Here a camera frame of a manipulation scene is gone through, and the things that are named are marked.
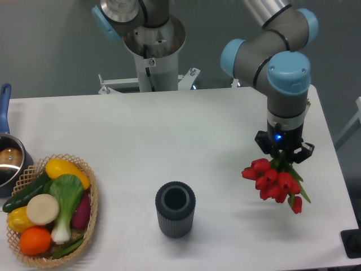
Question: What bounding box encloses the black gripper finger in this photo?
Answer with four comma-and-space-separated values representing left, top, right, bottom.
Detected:
254, 130, 273, 155
287, 142, 315, 164

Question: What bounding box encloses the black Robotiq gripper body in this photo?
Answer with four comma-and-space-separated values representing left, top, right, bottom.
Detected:
267, 123, 303, 156

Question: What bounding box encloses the red tulip bouquet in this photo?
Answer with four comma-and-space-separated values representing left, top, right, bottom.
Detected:
241, 151, 311, 214

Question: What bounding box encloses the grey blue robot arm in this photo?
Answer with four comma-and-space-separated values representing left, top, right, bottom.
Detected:
91, 1, 319, 163

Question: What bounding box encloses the dark grey ribbed vase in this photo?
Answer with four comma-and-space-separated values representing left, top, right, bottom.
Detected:
155, 181, 196, 238

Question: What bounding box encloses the black box at table edge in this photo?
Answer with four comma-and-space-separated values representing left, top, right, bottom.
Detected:
340, 229, 360, 259

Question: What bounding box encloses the purple sweet potato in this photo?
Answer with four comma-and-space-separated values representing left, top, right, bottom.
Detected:
71, 193, 91, 230

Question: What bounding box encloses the green bok choy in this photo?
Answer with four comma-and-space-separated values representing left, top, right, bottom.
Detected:
49, 174, 83, 244

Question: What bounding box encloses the yellow squash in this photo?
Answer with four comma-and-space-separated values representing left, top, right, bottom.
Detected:
45, 159, 90, 190

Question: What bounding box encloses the green onion stalk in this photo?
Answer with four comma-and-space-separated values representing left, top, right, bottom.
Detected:
51, 235, 84, 259

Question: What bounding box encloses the beige round disc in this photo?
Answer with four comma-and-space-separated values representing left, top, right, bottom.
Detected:
26, 194, 59, 226

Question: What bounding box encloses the woven wicker basket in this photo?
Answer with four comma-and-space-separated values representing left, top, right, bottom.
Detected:
6, 154, 98, 269

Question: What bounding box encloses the dark green cucumber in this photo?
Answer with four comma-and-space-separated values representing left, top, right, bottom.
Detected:
2, 172, 51, 213

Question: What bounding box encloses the orange fruit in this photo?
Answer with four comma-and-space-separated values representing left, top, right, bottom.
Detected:
19, 227, 51, 256

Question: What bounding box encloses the yellow bell pepper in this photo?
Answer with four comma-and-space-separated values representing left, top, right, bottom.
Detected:
7, 206, 35, 233

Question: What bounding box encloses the white frame at right edge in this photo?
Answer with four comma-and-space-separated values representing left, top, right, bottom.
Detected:
334, 97, 360, 151

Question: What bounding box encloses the white metal base frame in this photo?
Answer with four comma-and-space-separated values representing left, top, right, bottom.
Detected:
97, 67, 242, 95

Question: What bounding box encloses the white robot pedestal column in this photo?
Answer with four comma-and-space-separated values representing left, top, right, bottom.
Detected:
124, 15, 186, 92

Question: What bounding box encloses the blue handled saucepan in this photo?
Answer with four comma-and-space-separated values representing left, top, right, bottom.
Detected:
1, 83, 33, 198

